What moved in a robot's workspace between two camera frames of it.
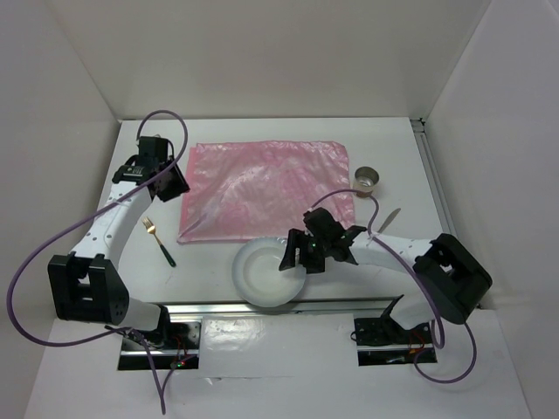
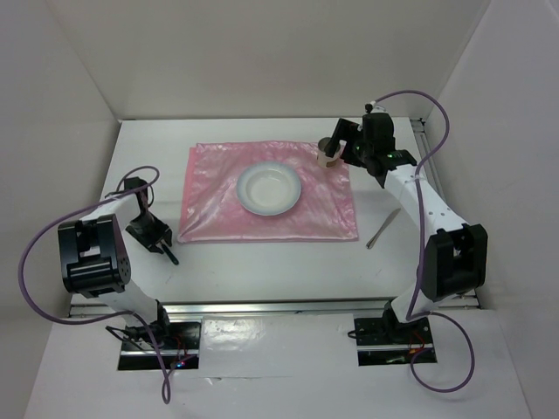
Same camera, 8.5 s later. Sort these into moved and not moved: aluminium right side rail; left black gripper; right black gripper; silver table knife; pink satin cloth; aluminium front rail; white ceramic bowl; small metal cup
Moved: small metal cup; left black gripper; right black gripper; white ceramic bowl
Not moved: pink satin cloth; silver table knife; aluminium right side rail; aluminium front rail
